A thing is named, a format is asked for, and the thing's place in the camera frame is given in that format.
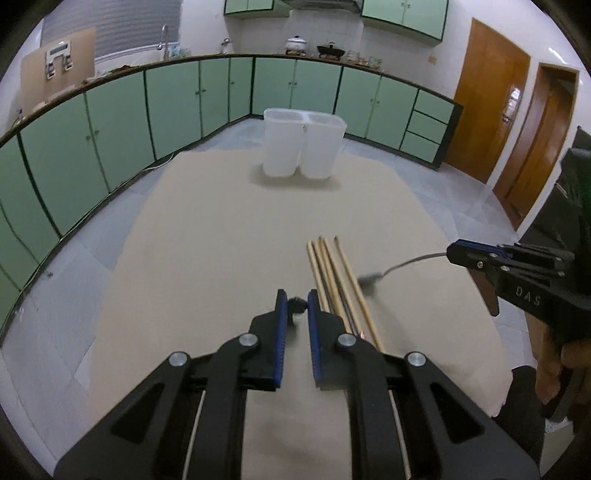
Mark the plain wooden chopstick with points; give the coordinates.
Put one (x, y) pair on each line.
(360, 297)

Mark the chrome sink faucet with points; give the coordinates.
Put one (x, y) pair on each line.
(163, 45)

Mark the green upper kitchen cabinets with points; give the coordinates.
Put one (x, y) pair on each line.
(423, 19)

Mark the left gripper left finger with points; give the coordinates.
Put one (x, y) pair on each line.
(186, 418)

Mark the red patterned wooden chopstick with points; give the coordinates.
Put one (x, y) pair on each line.
(333, 287)

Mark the white right utensil holder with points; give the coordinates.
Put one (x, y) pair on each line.
(323, 135)

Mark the white cooking pot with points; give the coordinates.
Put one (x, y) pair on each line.
(296, 46)

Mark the black cabinet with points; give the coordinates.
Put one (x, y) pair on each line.
(563, 223)

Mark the right hand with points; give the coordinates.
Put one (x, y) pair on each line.
(553, 360)

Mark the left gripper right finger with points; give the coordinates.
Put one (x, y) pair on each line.
(407, 418)

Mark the metal spoon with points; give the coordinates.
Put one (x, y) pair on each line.
(369, 281)

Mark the cardboard panel with device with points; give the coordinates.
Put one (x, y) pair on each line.
(55, 67)

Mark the green kitchen cabinets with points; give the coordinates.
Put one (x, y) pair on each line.
(62, 162)
(423, 19)

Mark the green lower kitchen cabinets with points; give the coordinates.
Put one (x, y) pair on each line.
(62, 162)

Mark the white utensil holder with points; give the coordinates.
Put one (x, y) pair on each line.
(282, 141)
(323, 135)

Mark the black wok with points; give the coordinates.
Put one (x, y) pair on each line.
(330, 52)

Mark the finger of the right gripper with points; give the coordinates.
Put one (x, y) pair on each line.
(471, 254)
(487, 291)

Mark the grey window blind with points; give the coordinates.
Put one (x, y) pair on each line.
(119, 25)

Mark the beige tablecloth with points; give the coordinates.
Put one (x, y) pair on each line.
(216, 239)

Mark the brown wooden door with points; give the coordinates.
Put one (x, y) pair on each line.
(494, 67)
(539, 142)

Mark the black chopstick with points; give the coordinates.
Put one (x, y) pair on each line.
(351, 321)

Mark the white left utensil holder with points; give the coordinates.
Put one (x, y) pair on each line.
(282, 141)

